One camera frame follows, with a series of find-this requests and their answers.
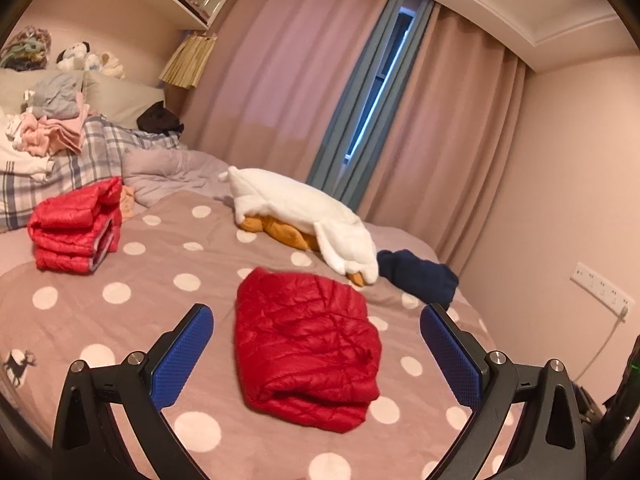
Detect white goose plush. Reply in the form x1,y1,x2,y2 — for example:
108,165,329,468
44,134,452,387
219,166,379,288

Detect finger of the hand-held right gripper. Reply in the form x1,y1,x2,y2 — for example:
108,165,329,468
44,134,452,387
570,384,603,426

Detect patterned bag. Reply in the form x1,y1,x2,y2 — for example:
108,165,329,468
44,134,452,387
0,27,52,70

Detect black and white plush toy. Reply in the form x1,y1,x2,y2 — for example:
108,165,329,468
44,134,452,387
56,41,98,72

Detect folded pink clothes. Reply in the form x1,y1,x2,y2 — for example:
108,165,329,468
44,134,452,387
6,104,91,157

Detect plaid pillow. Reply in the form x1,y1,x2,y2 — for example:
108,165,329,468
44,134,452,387
0,115,188,233

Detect white cable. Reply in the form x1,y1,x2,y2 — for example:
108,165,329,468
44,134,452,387
572,305,630,383

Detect pink bed sheet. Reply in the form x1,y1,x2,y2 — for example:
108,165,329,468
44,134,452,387
0,220,501,351

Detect grey quilt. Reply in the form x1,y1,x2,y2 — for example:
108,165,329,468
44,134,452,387
122,148,233,209

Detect navy cloth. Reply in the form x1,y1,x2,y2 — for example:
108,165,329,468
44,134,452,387
376,249,460,309

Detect cream plush toy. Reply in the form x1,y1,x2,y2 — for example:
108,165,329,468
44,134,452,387
97,51,126,79

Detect folded red down jacket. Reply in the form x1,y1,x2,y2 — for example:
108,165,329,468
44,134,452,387
27,176,124,274

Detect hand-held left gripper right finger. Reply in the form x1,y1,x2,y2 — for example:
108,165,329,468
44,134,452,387
421,303,586,480

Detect red down jacket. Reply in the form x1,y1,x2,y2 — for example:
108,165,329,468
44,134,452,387
234,266,383,434
27,176,124,274

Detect pleated lamp shade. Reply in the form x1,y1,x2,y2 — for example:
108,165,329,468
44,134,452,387
159,31,218,91

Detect black cloth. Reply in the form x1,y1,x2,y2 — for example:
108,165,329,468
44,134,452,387
137,101,185,136

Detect window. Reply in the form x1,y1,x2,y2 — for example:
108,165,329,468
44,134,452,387
344,7,416,166

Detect pink curtain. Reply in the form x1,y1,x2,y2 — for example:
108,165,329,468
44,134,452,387
180,0,396,196
357,2,528,276

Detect blue curtain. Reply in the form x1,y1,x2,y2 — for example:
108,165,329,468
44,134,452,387
306,0,433,211

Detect blue-grey clothes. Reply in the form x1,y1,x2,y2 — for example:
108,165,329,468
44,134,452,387
22,71,85,118

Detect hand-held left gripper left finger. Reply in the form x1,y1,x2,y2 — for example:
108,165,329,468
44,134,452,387
51,303,215,480

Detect wall socket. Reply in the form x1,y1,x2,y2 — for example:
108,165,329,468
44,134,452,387
571,261,636,318

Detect polka dot blanket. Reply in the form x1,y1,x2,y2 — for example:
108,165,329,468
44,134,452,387
0,191,521,480

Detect folded white clothes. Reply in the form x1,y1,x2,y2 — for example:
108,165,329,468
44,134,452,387
0,110,55,183

